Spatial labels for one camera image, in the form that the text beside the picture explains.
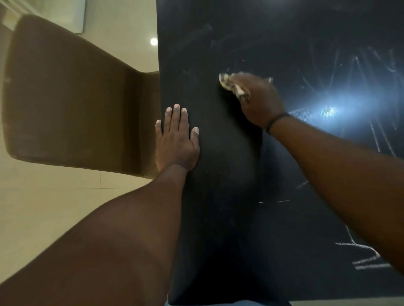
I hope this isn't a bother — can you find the person's right hand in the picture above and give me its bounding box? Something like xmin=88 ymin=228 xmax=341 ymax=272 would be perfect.
xmin=228 ymin=73 xmax=286 ymax=130

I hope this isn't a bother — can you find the person's left hand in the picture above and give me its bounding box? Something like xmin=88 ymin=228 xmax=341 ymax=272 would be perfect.
xmin=155 ymin=104 xmax=201 ymax=173

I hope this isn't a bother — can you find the patterned cleaning cloth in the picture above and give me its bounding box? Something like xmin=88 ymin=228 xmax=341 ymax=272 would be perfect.
xmin=219 ymin=73 xmax=250 ymax=103

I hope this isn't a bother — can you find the person's right forearm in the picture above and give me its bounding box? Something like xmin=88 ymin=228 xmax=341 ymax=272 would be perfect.
xmin=270 ymin=115 xmax=404 ymax=275

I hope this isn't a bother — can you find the person's left forearm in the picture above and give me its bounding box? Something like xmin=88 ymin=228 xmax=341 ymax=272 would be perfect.
xmin=0 ymin=164 xmax=189 ymax=306

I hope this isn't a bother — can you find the black wristband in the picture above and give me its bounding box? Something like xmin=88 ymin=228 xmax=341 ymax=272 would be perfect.
xmin=266 ymin=112 xmax=291 ymax=134

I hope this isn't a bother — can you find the brown upholstered chair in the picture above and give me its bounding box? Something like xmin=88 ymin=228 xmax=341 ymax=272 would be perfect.
xmin=3 ymin=14 xmax=161 ymax=179

